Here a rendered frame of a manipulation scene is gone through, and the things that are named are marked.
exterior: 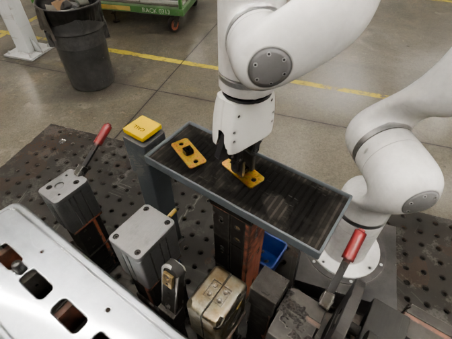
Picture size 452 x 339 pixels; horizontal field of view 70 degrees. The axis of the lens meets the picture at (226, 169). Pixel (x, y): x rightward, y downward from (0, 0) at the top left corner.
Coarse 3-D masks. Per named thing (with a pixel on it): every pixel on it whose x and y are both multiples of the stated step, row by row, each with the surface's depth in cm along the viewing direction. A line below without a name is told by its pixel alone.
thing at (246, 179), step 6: (222, 162) 62; (228, 162) 62; (228, 168) 61; (246, 168) 60; (234, 174) 60; (246, 174) 60; (252, 174) 60; (258, 174) 60; (240, 180) 59; (246, 180) 59; (258, 180) 59; (252, 186) 58
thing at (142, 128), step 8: (136, 120) 72; (144, 120) 72; (152, 120) 72; (128, 128) 70; (136, 128) 70; (144, 128) 70; (152, 128) 70; (160, 128) 71; (136, 136) 68; (144, 136) 68
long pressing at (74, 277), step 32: (0, 224) 72; (32, 224) 72; (32, 256) 66; (64, 256) 66; (0, 288) 61; (64, 288) 61; (96, 288) 61; (0, 320) 57; (32, 320) 57; (96, 320) 57; (128, 320) 57; (160, 320) 57
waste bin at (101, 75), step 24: (48, 0) 262; (72, 0) 257; (96, 0) 264; (48, 24) 241; (72, 24) 243; (96, 24) 256; (72, 48) 258; (96, 48) 267; (72, 72) 276; (96, 72) 279
